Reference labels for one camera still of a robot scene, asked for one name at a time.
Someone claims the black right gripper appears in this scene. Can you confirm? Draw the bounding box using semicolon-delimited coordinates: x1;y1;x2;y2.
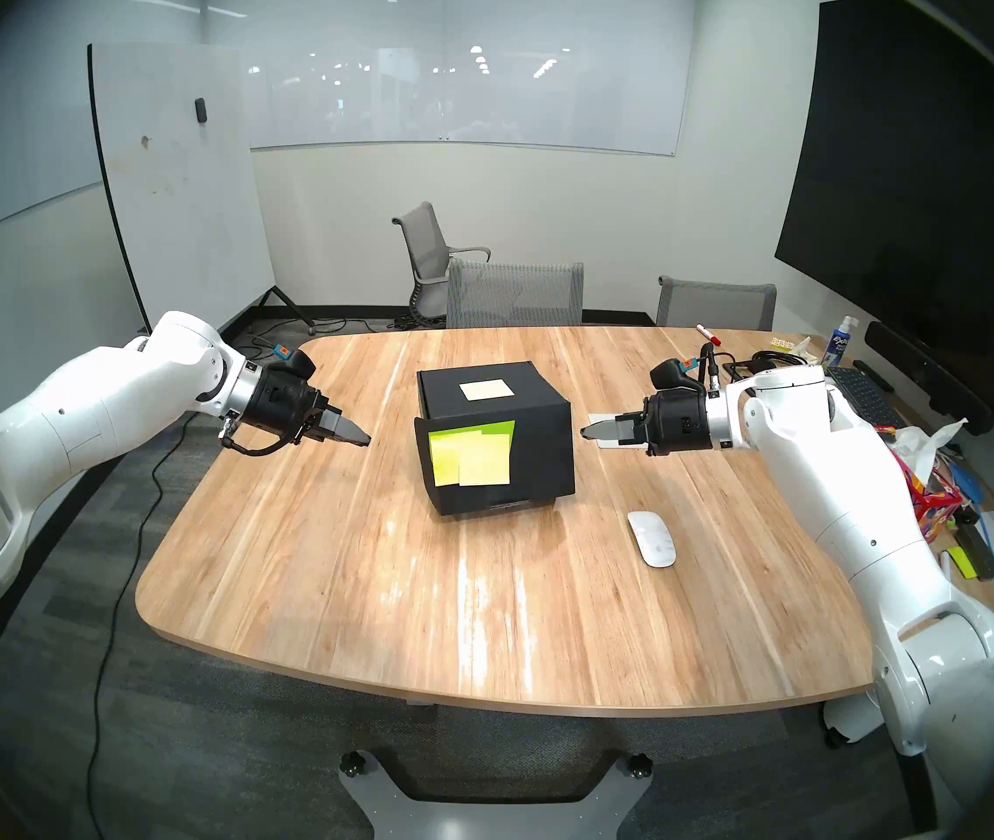
579;357;732;457

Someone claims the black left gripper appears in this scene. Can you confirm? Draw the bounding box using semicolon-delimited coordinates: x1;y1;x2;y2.
218;349;373;457

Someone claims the black cardboard box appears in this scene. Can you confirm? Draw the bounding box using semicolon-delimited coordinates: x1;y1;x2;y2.
414;361;575;520

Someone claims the white computer mouse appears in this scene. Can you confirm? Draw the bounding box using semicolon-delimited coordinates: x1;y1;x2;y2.
626;510;677;569

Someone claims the red floral tissue box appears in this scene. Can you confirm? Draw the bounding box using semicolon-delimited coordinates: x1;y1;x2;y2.
899;449;963;551

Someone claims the silver table power panel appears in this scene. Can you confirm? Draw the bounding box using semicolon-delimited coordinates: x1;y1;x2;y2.
587;412;648;451

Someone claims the yellow sticky note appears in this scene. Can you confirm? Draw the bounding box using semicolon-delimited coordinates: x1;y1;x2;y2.
429;433;463;488
458;433;513;487

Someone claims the lime green sticky note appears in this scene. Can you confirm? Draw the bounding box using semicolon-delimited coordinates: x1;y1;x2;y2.
427;421;517;485

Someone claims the gray plain-back office chair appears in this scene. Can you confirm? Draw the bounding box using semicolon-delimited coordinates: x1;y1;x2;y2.
655;276;777;332

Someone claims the gray mesh office chair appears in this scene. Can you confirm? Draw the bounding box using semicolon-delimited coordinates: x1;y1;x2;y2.
445;261;585;330

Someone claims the gray office chair with armrests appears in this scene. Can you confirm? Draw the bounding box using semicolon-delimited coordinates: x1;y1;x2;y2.
391;202;492;329

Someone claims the whiteboard cleaner spray bottle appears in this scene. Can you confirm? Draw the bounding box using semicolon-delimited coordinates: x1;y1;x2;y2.
819;316;859;371

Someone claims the black keyboard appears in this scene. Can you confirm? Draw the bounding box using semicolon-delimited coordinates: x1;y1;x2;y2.
825;366;907;430

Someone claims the rolling whiteboard on stand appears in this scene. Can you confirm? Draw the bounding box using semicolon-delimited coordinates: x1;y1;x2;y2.
87;44;319;339

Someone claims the white tissue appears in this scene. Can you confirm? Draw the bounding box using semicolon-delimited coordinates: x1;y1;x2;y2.
889;417;969;485

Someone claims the black video conference bar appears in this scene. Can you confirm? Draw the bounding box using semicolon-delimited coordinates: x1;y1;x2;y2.
864;321;994;436

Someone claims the blue fly swatter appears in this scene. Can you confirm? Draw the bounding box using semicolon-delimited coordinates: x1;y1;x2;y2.
950;462;994;631

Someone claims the dark whiteboard eraser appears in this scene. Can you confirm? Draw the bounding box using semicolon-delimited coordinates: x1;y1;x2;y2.
954;523;994;581

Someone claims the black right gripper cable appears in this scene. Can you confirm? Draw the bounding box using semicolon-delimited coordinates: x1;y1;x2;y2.
694;342;739;395

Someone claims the glass wall whiteboard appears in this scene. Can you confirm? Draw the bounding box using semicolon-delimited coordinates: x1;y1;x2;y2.
199;0;695;157

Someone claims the large black wall screen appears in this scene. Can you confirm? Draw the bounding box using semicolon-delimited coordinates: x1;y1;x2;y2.
774;0;994;393

